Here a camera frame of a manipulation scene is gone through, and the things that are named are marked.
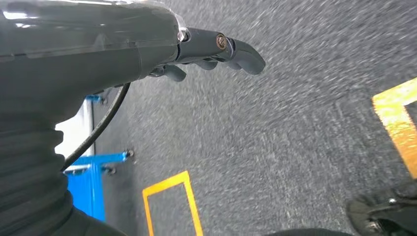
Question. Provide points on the blue wheeled cart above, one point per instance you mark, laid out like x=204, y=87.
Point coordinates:
x=86, y=195

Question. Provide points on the left robot hand grey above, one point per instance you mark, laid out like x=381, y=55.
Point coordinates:
x=81, y=49

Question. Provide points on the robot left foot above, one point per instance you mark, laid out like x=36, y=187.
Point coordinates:
x=391, y=215

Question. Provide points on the yellow floor tape square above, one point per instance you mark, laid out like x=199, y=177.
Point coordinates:
x=193, y=208
x=394, y=130

